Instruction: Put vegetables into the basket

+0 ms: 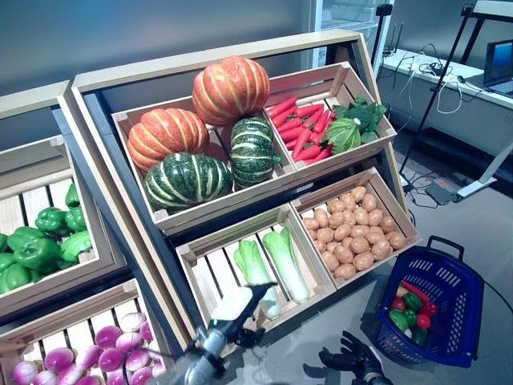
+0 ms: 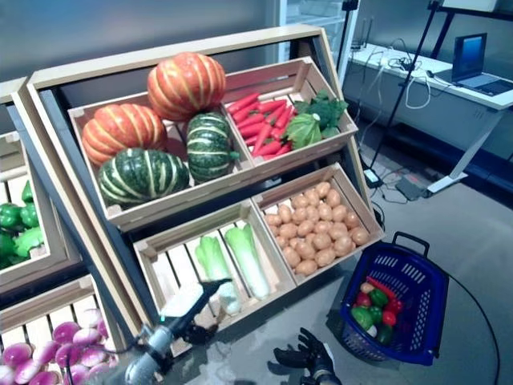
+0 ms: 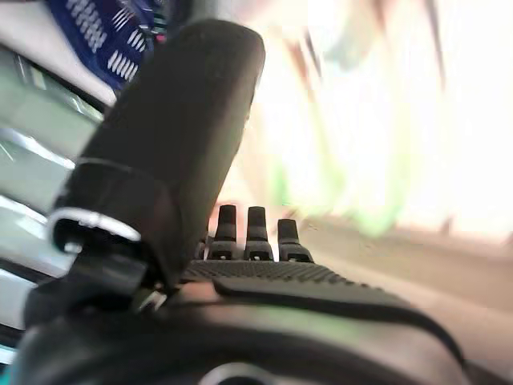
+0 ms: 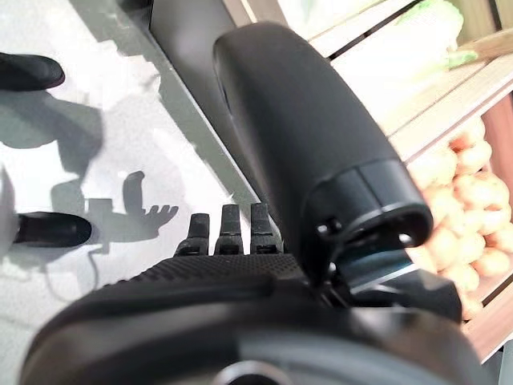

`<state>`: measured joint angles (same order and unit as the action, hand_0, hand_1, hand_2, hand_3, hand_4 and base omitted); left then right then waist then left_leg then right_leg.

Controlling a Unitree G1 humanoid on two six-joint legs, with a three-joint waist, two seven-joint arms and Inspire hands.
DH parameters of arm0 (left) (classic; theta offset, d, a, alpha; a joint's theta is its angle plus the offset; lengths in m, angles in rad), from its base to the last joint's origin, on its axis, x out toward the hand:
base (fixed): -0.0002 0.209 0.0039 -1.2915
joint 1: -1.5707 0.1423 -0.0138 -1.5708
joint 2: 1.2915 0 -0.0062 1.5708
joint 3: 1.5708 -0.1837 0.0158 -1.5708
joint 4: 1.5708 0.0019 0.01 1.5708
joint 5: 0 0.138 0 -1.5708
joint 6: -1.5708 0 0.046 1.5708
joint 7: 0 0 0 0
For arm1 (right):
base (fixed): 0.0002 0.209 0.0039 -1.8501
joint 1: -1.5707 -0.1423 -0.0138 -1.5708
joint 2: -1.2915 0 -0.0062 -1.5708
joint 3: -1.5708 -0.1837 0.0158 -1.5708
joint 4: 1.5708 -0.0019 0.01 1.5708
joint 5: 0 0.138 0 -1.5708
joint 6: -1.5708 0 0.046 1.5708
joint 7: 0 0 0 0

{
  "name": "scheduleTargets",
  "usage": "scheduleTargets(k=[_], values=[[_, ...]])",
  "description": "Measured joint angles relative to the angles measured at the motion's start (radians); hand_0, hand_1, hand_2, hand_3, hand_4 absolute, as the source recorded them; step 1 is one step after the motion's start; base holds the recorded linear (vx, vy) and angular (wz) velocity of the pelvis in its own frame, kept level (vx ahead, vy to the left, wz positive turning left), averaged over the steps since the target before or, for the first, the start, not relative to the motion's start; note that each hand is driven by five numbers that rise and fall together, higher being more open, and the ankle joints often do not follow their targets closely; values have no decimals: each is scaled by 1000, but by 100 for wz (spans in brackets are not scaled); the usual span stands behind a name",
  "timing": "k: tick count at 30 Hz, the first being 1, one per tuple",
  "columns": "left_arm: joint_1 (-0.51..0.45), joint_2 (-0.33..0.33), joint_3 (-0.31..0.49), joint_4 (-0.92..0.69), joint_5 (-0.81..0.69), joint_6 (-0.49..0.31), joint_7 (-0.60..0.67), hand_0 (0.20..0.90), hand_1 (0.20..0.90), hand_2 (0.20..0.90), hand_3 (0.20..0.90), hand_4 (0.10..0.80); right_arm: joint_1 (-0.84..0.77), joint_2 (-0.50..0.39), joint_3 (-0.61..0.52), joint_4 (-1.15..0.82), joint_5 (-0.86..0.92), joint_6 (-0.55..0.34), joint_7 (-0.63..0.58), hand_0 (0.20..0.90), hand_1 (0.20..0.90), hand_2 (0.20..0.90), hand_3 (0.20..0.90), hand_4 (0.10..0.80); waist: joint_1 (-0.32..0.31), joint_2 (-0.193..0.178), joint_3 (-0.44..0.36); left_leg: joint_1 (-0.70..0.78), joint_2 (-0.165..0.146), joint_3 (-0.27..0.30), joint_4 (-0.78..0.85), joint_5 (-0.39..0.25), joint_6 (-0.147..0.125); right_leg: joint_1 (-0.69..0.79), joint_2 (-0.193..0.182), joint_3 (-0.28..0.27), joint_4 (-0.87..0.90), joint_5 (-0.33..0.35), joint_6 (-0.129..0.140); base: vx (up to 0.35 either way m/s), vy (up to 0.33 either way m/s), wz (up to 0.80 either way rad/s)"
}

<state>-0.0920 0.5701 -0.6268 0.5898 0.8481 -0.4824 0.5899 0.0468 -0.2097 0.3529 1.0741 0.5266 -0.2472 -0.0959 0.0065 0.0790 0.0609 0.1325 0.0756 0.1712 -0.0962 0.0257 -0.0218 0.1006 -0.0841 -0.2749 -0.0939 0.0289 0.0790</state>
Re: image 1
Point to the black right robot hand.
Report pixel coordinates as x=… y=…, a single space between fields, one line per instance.
x=358 y=357

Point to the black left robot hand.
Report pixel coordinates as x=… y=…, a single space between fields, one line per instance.
x=240 y=310

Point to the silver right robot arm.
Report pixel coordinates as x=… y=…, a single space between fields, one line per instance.
x=374 y=380

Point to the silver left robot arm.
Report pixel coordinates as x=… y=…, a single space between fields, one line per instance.
x=204 y=361

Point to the blue plastic shopping basket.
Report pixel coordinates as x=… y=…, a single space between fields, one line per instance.
x=453 y=280

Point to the napa cabbage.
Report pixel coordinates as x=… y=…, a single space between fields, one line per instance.
x=254 y=268
x=286 y=260

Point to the wooden cabbage crate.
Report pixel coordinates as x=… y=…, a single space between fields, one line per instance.
x=208 y=272

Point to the green bell pepper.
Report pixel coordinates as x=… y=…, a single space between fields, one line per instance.
x=3 y=242
x=5 y=261
x=24 y=234
x=14 y=277
x=73 y=195
x=76 y=245
x=418 y=336
x=36 y=253
x=51 y=220
x=401 y=318
x=413 y=301
x=76 y=218

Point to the small red tomato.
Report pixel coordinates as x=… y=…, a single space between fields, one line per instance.
x=398 y=303
x=422 y=321

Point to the red bell pepper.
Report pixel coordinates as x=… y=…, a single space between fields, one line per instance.
x=429 y=309

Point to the long red chili pepper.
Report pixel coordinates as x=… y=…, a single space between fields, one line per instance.
x=414 y=292

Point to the brown potato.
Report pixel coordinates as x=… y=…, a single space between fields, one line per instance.
x=358 y=193
x=369 y=201
x=344 y=271
x=363 y=260
x=324 y=235
x=338 y=219
x=342 y=232
x=396 y=240
x=336 y=205
x=358 y=231
x=343 y=254
x=321 y=217
x=387 y=224
x=361 y=216
x=347 y=200
x=310 y=223
x=330 y=260
x=332 y=246
x=375 y=238
x=375 y=217
x=376 y=229
x=359 y=244
x=347 y=241
x=381 y=249
x=349 y=216

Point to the purple white onion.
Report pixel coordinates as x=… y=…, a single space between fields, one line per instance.
x=133 y=321
x=59 y=359
x=88 y=356
x=146 y=331
x=45 y=378
x=141 y=376
x=158 y=369
x=137 y=359
x=116 y=378
x=108 y=336
x=154 y=349
x=128 y=341
x=70 y=374
x=25 y=372
x=111 y=359
x=88 y=380

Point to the wooden pumpkin crate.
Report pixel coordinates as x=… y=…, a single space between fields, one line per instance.
x=208 y=208

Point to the wide dark green pumpkin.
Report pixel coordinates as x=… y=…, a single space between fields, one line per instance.
x=186 y=182

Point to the wooden potato crate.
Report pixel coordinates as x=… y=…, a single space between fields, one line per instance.
x=394 y=208

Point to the wooden purple onion crate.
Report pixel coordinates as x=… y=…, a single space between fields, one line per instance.
x=80 y=309

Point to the small dark green pumpkin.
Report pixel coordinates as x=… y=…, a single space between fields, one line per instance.
x=252 y=150

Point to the red carrot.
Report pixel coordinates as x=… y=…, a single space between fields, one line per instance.
x=310 y=110
x=316 y=137
x=282 y=107
x=301 y=143
x=331 y=118
x=290 y=144
x=308 y=153
x=321 y=120
x=312 y=119
x=292 y=134
x=289 y=124
x=325 y=151
x=284 y=116

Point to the grey power adapter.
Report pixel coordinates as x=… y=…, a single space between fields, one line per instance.
x=441 y=190

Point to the flat orange pumpkin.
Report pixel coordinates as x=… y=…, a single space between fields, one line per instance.
x=164 y=134

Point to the wooden carrot crate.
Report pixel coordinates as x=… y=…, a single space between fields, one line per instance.
x=360 y=150

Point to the light green lettuce head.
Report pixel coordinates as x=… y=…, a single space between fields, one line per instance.
x=342 y=134

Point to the large round orange pumpkin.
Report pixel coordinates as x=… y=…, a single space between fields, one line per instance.
x=230 y=90

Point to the white desk leg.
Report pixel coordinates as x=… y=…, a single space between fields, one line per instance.
x=487 y=176

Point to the wooden green pepper crate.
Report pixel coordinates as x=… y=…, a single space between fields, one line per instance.
x=40 y=200

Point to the dark green leafy vegetable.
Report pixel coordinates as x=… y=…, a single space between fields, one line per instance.
x=366 y=116

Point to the large wooden display stand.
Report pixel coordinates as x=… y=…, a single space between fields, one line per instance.
x=180 y=66

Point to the white long table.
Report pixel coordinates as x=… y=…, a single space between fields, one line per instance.
x=417 y=86

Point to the black tripod stand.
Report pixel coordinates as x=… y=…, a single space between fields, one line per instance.
x=441 y=80

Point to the black router with antennas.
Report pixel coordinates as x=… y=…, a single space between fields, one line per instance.
x=388 y=51

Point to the white framed glass door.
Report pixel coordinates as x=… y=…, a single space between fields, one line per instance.
x=316 y=16

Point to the open laptop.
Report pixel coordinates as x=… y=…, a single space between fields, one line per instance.
x=499 y=60

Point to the white desk top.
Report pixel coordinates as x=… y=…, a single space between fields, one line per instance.
x=495 y=8

